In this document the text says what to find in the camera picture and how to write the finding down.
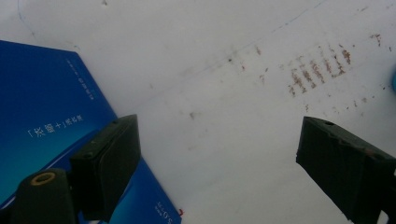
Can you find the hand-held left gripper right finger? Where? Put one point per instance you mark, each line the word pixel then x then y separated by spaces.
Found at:
pixel 336 155

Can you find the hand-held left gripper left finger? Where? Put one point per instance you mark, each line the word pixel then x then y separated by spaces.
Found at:
pixel 106 161

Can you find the blue cardboard box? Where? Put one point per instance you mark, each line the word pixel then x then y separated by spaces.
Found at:
pixel 40 93

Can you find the white paper sheet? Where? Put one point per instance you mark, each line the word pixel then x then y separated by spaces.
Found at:
pixel 218 155

